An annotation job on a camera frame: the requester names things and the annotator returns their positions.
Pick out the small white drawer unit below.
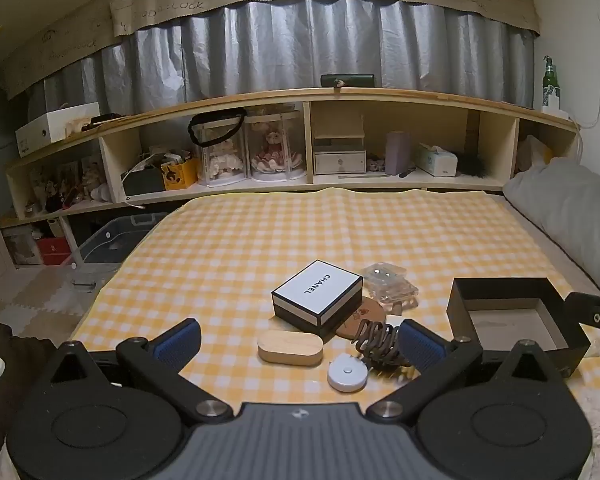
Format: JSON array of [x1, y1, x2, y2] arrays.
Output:
[[312, 112, 367, 176]]

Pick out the grey curtain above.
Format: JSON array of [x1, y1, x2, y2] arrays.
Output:
[[27, 0, 536, 116]]

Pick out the clear case with pink doll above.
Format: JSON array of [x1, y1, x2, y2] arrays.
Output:
[[245, 110, 306, 181]]

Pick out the purple cylinder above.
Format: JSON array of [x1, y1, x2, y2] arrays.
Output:
[[385, 131, 412, 176]]

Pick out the round cork coaster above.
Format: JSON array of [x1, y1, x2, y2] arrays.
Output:
[[335, 296, 388, 343]]

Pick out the white gift box black sides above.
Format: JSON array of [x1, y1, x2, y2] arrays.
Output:
[[271, 260, 364, 338]]

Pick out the clear plastic case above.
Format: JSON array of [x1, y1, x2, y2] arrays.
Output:
[[360, 262, 420, 311]]

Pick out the yellow checked cloth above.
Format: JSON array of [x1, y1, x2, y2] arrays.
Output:
[[72, 187, 600, 411]]

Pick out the oval wooden box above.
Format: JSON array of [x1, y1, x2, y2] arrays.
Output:
[[257, 329, 325, 365]]

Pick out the small black box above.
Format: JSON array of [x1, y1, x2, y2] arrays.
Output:
[[121, 167, 167, 197]]

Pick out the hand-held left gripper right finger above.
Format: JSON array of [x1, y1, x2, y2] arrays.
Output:
[[367, 319, 556, 423]]

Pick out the red box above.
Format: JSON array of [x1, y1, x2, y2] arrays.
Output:
[[36, 237, 73, 266]]

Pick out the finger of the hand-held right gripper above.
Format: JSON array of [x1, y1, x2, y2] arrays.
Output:
[[564, 291, 600, 358]]

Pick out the grey bed sheet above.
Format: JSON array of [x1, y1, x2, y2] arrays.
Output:
[[495, 195, 600, 296]]

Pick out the black bag handle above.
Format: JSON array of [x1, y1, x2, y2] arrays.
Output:
[[187, 108, 247, 148]]

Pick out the dark green case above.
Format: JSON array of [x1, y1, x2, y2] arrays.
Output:
[[321, 73, 376, 90]]

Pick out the white cardboard box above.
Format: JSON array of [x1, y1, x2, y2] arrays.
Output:
[[15, 102, 101, 157]]

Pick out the clear case with white doll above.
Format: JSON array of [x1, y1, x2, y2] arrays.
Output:
[[195, 115, 251, 187]]

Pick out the tissue box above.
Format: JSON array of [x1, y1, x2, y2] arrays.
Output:
[[414, 142, 458, 177]]

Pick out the clear storage bin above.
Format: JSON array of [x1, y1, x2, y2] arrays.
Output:
[[70, 212, 168, 281]]

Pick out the yellow box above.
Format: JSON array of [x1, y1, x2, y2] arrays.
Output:
[[161, 157, 199, 191]]

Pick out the group of small figurines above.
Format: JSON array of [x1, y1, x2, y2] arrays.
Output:
[[27, 157, 112, 211]]

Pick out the long wooden shelf unit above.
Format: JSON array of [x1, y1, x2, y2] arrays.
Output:
[[5, 87, 581, 228]]

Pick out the green glass bottle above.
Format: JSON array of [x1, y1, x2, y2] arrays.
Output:
[[542, 56, 561, 107]]

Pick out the grey pillow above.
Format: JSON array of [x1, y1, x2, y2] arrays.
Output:
[[502, 162, 600, 301]]

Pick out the brown hair claw clip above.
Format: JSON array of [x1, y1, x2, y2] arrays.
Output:
[[354, 321, 416, 373]]

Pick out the white round tape measure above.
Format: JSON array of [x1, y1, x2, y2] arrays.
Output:
[[327, 353, 370, 392]]

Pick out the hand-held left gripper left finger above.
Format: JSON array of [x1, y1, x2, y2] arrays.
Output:
[[45, 319, 233, 423]]

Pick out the black feather duster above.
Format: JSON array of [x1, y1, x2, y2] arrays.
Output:
[[457, 152, 493, 179]]

